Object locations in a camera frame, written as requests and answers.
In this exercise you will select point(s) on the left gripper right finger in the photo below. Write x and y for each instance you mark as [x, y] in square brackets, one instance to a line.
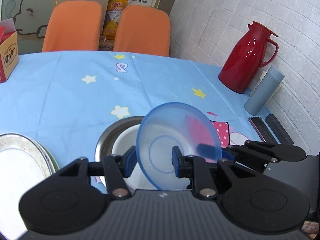
[197, 171]

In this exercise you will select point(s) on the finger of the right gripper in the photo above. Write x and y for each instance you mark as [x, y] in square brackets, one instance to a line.
[255, 158]
[259, 144]

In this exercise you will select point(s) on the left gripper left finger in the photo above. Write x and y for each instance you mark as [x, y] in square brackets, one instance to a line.
[116, 169]

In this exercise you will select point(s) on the steel bowl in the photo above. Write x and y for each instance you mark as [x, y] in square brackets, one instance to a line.
[117, 139]

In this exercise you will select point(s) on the blue plastic bowl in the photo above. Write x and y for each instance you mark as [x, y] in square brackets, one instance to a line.
[169, 125]

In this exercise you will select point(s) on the green plastic plate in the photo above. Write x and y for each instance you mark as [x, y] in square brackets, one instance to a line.
[52, 159]

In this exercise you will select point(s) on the white floral plate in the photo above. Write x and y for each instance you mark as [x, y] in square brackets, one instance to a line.
[41, 147]

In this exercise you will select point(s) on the white brown-rimmed plate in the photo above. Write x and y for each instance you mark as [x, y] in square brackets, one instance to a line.
[23, 165]

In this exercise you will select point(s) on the smartphone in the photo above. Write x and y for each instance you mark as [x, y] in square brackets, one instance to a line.
[261, 129]

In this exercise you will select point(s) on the black rectangular case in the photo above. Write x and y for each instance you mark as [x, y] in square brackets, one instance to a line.
[278, 130]

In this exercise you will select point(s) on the grey-blue tumbler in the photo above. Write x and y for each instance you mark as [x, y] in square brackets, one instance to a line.
[264, 91]

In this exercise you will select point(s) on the red thermos jug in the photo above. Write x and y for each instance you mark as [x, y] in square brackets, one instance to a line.
[247, 57]

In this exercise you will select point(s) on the blue cartoon tablecloth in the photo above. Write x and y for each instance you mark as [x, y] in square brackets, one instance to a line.
[65, 100]

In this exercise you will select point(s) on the right orange chair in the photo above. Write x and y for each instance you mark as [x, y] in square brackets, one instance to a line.
[143, 30]

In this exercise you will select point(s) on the orange chair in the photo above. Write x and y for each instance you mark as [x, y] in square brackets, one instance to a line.
[143, 30]
[74, 25]

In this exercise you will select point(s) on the left orange chair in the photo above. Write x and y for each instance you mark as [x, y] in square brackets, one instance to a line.
[74, 25]

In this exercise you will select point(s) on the red snack box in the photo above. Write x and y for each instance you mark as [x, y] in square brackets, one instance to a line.
[9, 49]

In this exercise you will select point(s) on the yellow snack bag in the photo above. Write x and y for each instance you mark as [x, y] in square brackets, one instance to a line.
[113, 14]

